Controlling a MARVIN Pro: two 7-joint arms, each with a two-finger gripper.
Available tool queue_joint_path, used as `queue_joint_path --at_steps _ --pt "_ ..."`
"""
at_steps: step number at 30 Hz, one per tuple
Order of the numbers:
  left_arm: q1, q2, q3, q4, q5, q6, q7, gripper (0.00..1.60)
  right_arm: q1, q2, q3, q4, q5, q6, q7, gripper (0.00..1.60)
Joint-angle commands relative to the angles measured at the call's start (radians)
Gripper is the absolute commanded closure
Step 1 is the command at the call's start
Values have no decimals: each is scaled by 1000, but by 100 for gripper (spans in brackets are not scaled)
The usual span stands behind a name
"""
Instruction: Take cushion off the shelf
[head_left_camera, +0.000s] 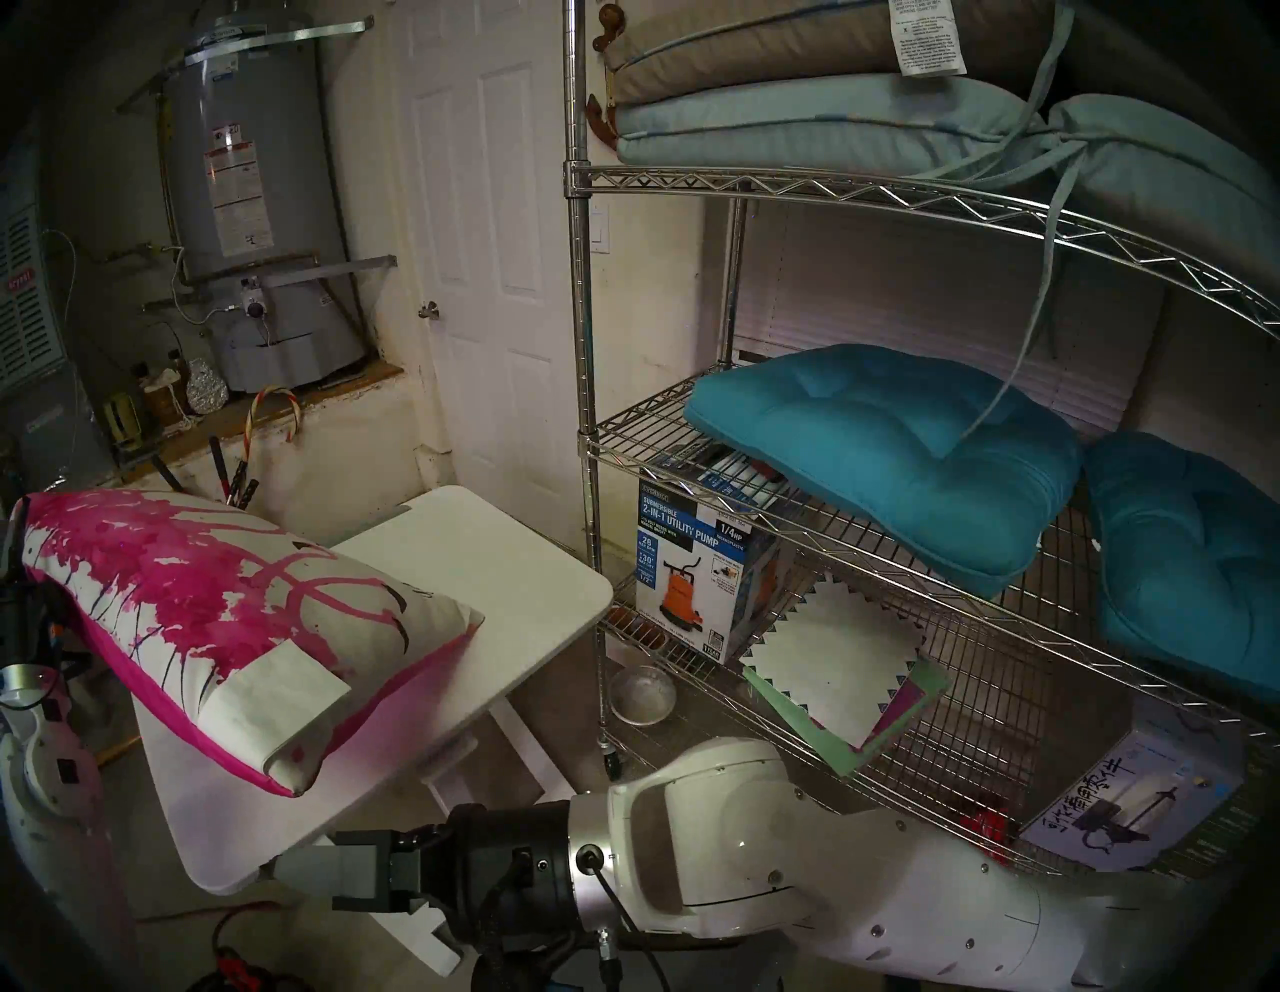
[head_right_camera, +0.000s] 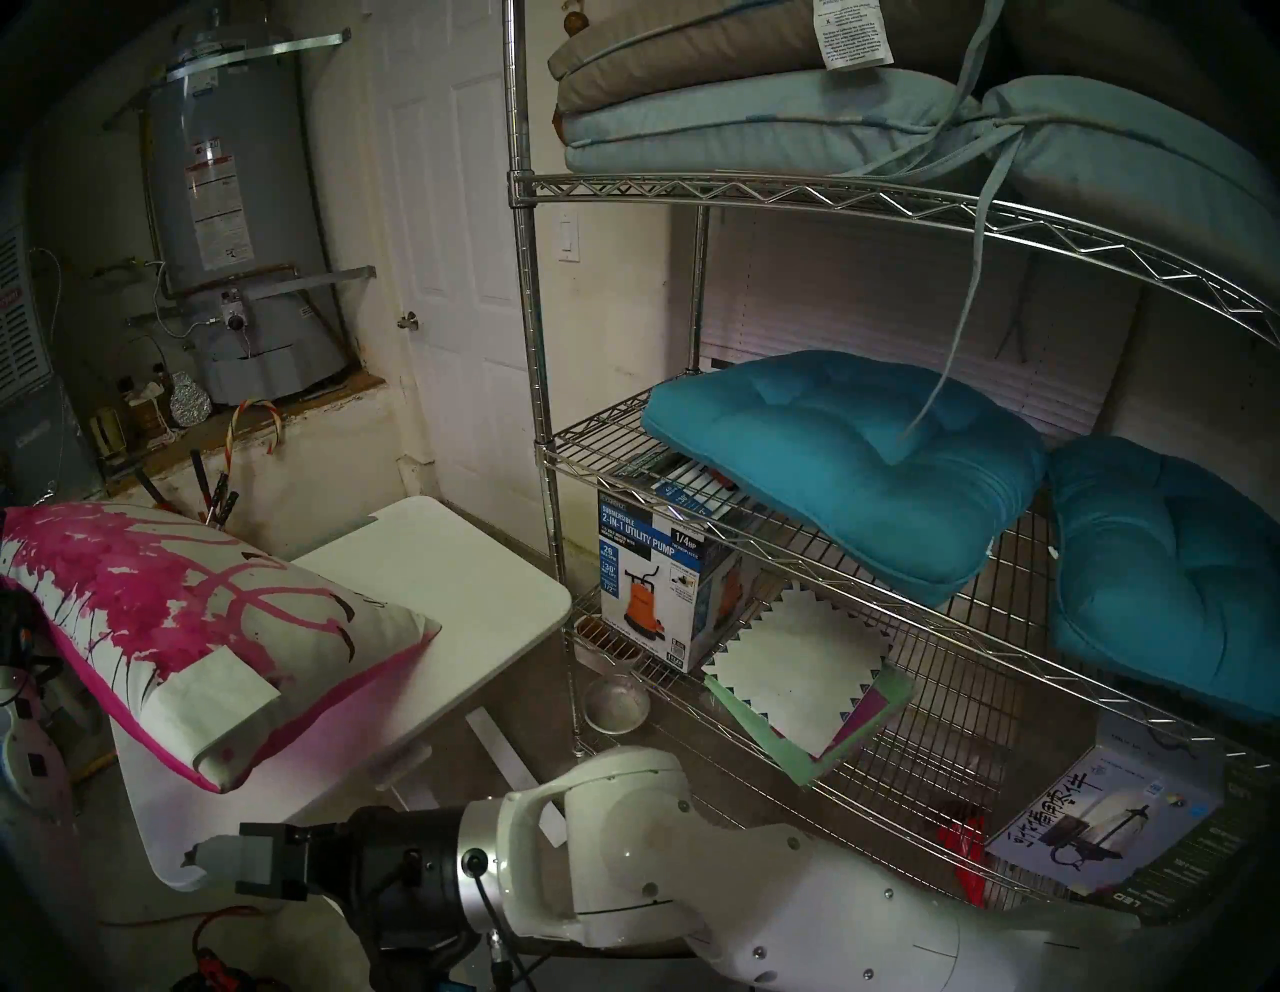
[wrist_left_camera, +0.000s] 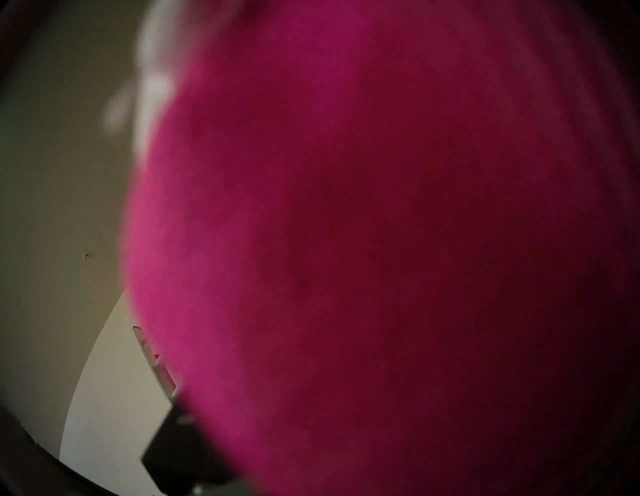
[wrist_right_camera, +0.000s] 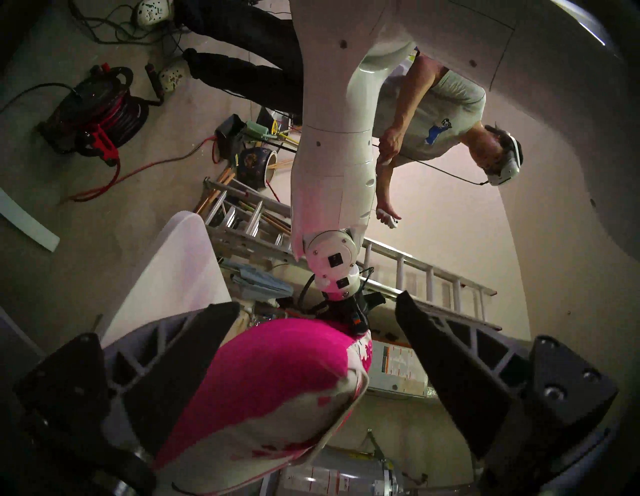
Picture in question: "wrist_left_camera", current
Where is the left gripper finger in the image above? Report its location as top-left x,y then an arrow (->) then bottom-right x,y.
131,325 -> 236,496

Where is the pink white flamingo cushion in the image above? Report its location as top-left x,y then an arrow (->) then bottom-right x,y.
102,0 -> 640,496

